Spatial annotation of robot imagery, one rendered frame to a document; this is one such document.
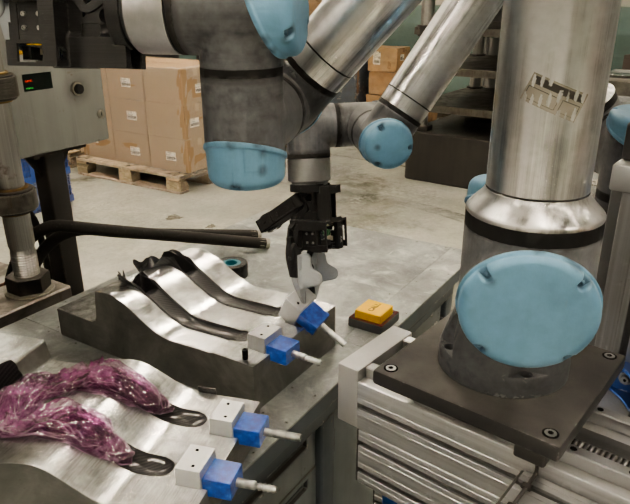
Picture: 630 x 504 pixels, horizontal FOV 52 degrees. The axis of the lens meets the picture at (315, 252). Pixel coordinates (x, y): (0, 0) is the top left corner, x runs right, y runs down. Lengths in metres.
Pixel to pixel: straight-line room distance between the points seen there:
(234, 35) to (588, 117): 0.29
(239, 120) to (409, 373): 0.36
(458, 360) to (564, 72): 0.36
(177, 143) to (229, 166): 4.54
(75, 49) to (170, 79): 4.39
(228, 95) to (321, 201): 0.55
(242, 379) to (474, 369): 0.47
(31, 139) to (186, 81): 3.34
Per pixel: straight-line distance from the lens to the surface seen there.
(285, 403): 1.13
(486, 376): 0.74
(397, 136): 0.97
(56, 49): 0.64
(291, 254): 1.11
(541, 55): 0.53
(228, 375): 1.11
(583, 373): 0.82
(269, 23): 0.56
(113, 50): 0.63
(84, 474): 0.93
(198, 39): 0.59
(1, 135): 1.56
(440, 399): 0.74
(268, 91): 0.58
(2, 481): 0.98
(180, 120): 5.06
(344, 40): 0.67
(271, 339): 1.10
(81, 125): 1.84
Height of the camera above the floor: 1.45
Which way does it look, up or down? 22 degrees down
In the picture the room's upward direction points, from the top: straight up
